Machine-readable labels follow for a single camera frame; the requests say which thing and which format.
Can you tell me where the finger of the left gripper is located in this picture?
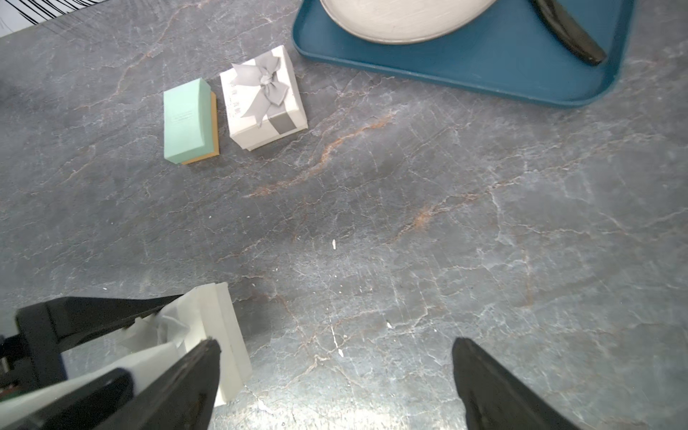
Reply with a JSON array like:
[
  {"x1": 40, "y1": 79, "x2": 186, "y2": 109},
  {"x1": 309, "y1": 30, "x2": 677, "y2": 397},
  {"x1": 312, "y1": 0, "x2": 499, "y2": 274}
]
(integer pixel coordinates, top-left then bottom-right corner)
[
  {"x1": 2, "y1": 368, "x2": 134, "y2": 430},
  {"x1": 1, "y1": 295, "x2": 178, "y2": 398}
]

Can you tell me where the teal tray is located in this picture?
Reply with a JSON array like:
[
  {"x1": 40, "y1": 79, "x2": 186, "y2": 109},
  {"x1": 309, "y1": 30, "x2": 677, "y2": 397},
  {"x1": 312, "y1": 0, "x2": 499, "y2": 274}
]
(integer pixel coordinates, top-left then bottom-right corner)
[{"x1": 292, "y1": 1, "x2": 635, "y2": 109}]

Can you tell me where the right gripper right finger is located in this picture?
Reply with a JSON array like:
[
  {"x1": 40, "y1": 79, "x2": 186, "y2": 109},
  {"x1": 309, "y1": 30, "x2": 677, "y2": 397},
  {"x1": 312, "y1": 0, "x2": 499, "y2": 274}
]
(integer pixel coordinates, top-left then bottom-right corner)
[{"x1": 451, "y1": 338, "x2": 578, "y2": 430}]

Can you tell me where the grey round pan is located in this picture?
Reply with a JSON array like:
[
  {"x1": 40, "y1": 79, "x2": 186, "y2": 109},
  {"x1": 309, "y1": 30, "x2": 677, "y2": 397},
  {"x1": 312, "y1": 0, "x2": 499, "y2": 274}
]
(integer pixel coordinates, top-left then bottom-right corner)
[{"x1": 321, "y1": 0, "x2": 607, "y2": 66}]

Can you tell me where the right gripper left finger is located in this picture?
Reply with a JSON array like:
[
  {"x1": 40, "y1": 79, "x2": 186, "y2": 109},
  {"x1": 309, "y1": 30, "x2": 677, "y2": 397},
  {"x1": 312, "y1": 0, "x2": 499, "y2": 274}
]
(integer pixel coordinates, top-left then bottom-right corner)
[{"x1": 98, "y1": 339, "x2": 221, "y2": 430}]

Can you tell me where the mint green jewelry box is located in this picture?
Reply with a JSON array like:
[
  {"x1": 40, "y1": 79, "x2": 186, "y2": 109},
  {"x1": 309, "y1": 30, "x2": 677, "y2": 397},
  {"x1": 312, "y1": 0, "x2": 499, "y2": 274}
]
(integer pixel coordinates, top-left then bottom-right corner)
[{"x1": 163, "y1": 78, "x2": 220, "y2": 165}]

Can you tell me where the white gift box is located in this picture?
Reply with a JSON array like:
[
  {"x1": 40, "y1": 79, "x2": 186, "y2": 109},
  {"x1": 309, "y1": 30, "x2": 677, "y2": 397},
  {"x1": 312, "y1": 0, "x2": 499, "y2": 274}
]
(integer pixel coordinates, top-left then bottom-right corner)
[{"x1": 1, "y1": 283, "x2": 253, "y2": 426}]

